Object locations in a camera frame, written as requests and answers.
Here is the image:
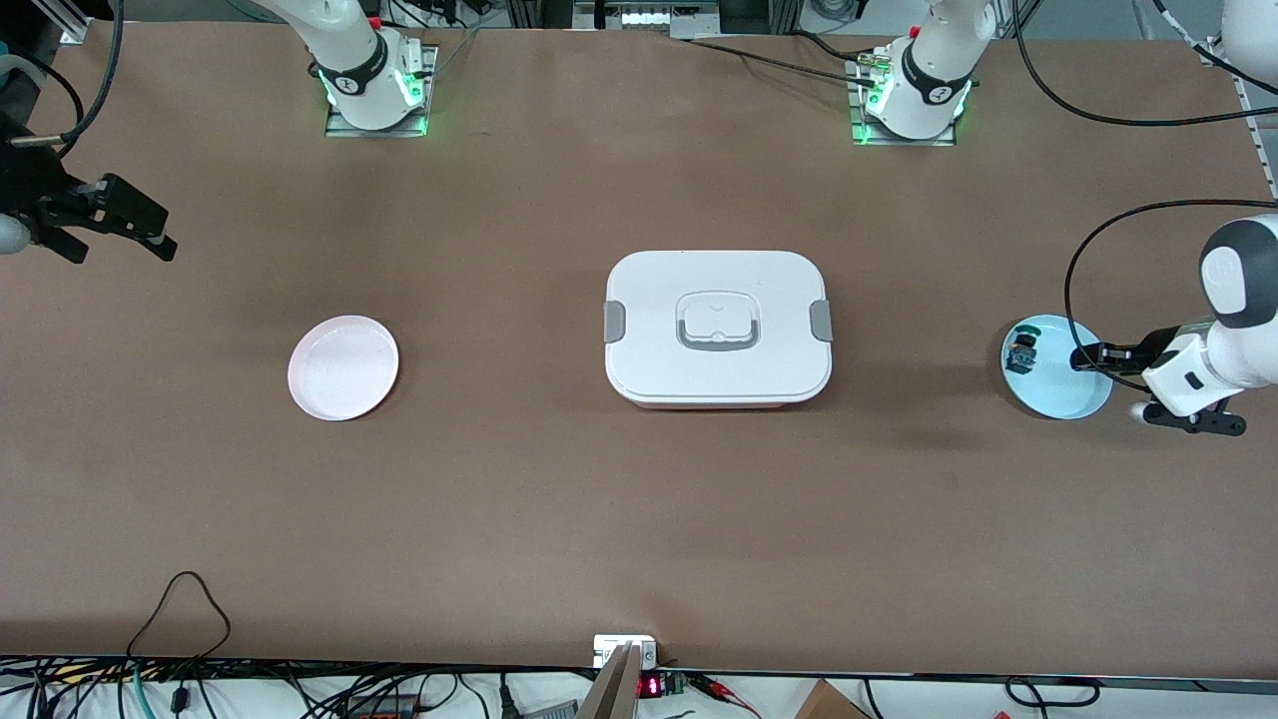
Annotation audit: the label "light blue round plate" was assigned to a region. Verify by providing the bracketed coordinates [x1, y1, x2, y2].
[1000, 314, 1114, 420]

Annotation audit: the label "pink round plate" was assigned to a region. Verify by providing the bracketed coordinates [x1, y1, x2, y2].
[288, 315, 400, 421]

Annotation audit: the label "brown cardboard box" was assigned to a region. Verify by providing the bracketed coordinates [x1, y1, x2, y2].
[794, 679, 870, 719]

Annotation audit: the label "white lunch box lid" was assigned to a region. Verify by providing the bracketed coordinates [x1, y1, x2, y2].
[604, 250, 833, 405]

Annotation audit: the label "red clip leads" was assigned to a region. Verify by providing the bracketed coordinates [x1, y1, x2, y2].
[689, 674, 762, 718]

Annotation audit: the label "black lit electronics box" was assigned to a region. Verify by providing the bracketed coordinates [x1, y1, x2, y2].
[574, 0, 720, 31]

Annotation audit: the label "green push button switch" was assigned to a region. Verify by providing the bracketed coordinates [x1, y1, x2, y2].
[1004, 322, 1041, 375]

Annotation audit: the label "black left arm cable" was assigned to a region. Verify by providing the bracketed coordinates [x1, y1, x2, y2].
[1011, 0, 1278, 392]

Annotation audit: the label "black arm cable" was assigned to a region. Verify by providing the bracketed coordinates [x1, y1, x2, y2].
[1011, 0, 1278, 392]
[0, 0, 123, 151]

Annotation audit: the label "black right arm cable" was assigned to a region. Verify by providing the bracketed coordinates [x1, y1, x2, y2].
[0, 0, 123, 151]

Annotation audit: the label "aluminium frame profile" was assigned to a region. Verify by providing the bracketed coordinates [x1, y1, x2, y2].
[30, 0, 111, 46]
[1203, 38, 1278, 201]

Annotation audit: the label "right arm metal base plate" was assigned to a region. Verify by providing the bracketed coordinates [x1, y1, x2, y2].
[324, 45, 438, 139]

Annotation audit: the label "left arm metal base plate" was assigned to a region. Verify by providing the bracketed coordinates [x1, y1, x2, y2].
[849, 55, 958, 148]

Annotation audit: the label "black floor cable loop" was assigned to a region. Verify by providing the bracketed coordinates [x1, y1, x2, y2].
[1003, 677, 1104, 708]

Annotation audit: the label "thin black looped cable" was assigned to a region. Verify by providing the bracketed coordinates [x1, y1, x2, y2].
[125, 571, 233, 665]

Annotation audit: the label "grey lid handle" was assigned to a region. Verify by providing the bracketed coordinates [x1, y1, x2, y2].
[676, 291, 762, 353]

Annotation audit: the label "black cable on table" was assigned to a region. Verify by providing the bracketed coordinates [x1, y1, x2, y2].
[671, 30, 885, 91]

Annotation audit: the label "small white mount block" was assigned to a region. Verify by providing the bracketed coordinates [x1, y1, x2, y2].
[593, 635, 658, 668]

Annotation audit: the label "aluminium camera bar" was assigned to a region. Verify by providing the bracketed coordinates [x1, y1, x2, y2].
[579, 644, 640, 719]

